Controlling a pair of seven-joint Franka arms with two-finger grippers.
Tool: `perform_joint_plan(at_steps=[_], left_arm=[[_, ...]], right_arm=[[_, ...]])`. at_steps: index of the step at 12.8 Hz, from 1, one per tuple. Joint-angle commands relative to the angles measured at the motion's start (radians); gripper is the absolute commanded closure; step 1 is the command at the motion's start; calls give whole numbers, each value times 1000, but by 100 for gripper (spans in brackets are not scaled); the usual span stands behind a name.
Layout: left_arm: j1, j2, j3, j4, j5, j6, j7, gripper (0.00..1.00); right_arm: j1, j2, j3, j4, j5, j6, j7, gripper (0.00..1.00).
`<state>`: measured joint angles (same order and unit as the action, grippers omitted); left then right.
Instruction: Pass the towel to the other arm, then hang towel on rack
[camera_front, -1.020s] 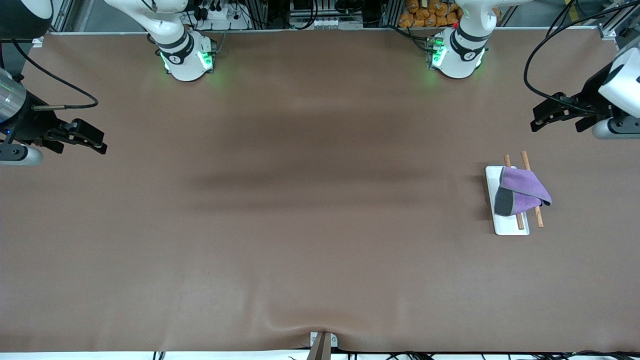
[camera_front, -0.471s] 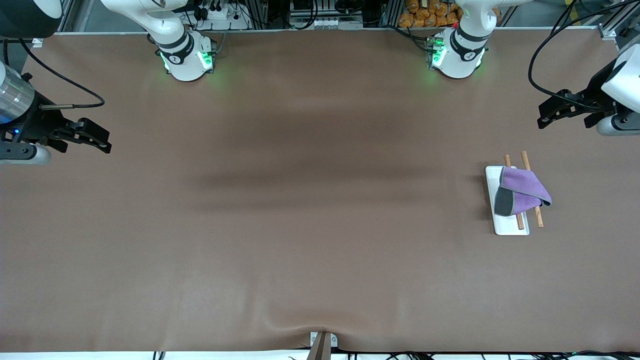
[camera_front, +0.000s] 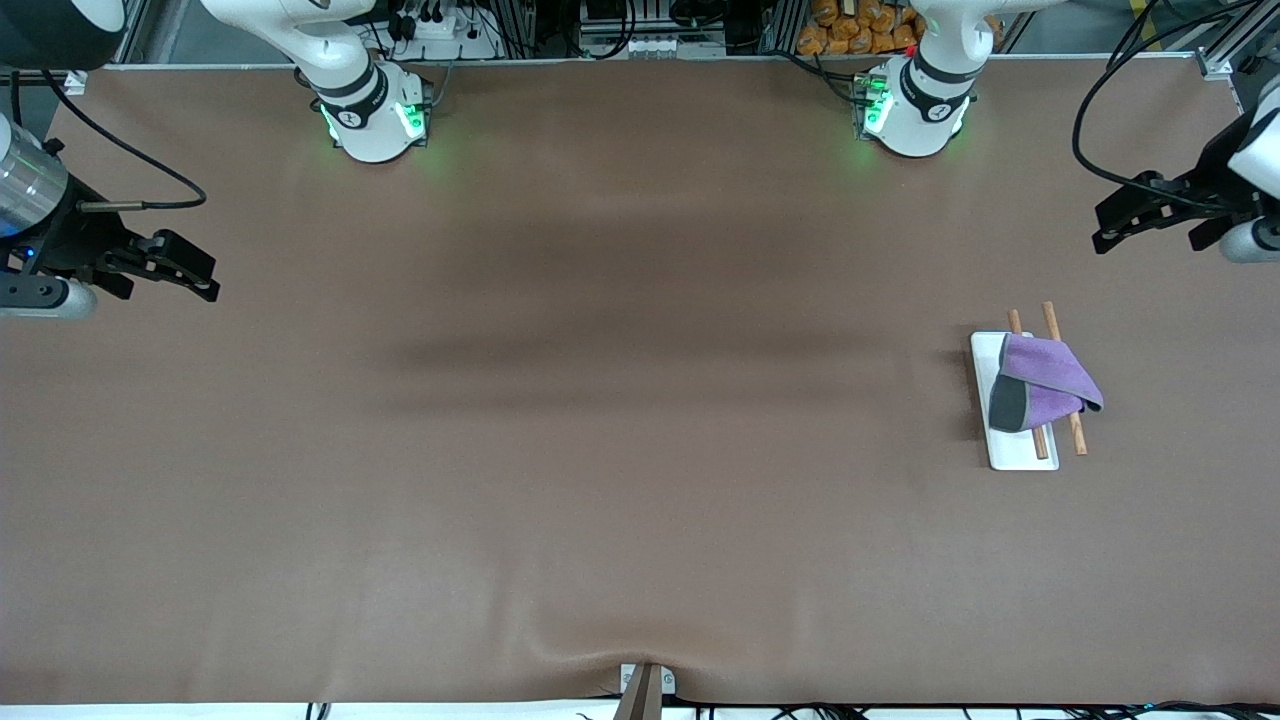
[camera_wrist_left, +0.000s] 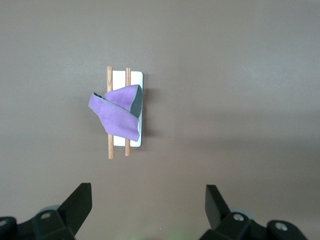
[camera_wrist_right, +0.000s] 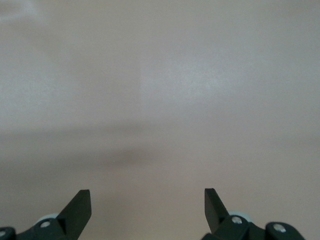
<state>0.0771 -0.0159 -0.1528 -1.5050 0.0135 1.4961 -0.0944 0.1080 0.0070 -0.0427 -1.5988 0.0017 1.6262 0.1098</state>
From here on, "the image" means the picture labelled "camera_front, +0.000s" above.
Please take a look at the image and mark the purple towel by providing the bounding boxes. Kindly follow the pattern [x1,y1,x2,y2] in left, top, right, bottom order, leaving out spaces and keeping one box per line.
[987,333,1105,435]

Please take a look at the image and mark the white rectangular tray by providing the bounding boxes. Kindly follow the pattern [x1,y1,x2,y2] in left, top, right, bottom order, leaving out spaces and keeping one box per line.
[969,301,1089,472]

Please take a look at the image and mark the white power strip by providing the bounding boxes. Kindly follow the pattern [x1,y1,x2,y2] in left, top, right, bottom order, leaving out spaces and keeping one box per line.
[388,8,503,63]

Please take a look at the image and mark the white terminal block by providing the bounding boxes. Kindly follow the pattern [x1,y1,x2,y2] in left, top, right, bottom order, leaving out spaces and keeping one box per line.
[618,34,693,60]

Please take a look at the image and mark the brown table cover mat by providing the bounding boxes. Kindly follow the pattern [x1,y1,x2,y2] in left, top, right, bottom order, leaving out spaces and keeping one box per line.
[0,55,1280,707]

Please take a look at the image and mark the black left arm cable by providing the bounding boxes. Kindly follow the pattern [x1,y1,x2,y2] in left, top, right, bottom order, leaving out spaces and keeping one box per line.
[1071,0,1263,213]

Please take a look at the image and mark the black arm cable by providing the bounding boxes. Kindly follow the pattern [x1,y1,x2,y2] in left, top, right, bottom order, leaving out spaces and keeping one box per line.
[40,68,209,214]
[1071,0,1263,213]

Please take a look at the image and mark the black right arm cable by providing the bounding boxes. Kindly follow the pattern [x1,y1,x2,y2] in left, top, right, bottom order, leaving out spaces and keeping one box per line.
[40,68,209,214]

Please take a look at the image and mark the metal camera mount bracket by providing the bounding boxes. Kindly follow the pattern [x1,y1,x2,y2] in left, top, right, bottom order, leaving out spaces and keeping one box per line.
[614,662,677,720]

